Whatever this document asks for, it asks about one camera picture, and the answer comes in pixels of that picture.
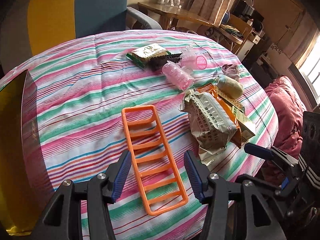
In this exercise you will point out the orange snack bag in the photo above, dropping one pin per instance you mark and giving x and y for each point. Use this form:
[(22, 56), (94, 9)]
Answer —
[(214, 91)]

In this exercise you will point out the green cracker packet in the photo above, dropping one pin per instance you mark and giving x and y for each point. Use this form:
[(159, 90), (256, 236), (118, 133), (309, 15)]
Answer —
[(142, 55)]

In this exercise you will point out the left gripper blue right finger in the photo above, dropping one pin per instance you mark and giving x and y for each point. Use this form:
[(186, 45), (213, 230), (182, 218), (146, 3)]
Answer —
[(198, 176)]

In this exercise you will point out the set of white cups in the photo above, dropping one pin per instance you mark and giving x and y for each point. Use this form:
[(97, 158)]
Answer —
[(171, 3)]

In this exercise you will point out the pink hair roller with clip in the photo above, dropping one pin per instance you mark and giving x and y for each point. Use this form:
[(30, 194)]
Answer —
[(191, 61)]

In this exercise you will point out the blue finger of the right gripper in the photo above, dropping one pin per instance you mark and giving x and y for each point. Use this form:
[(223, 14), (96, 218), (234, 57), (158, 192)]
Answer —
[(258, 151)]

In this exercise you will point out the gold storage box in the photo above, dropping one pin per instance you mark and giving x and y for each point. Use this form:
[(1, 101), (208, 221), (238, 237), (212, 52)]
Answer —
[(25, 185)]

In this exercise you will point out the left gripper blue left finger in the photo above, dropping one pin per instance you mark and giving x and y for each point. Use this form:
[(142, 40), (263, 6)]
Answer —
[(120, 171)]

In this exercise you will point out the green beige small box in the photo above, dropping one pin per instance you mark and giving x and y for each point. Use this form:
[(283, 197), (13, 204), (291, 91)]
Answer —
[(248, 128)]

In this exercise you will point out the beige printed snack bag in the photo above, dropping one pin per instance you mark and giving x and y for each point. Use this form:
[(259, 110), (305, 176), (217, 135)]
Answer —
[(209, 124)]

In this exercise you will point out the pink pillow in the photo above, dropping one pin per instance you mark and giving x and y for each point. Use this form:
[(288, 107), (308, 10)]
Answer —
[(289, 109)]

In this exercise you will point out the wooden desk with clutter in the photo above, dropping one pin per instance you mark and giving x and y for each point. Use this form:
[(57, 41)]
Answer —
[(240, 29)]

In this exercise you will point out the pink cloth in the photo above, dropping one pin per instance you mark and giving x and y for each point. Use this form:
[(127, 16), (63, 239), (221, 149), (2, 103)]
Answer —
[(232, 71)]

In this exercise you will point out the brown toy brick gun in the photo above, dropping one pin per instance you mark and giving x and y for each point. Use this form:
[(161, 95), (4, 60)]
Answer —
[(156, 63)]

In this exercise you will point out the yellow blue grey armchair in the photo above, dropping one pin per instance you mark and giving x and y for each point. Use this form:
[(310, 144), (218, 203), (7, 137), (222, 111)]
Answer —
[(30, 27)]

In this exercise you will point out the orange plastic rack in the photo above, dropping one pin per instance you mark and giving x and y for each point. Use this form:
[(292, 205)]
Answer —
[(158, 179)]

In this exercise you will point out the wooden side table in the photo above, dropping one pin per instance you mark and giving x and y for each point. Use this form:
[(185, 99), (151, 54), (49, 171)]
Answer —
[(169, 16)]

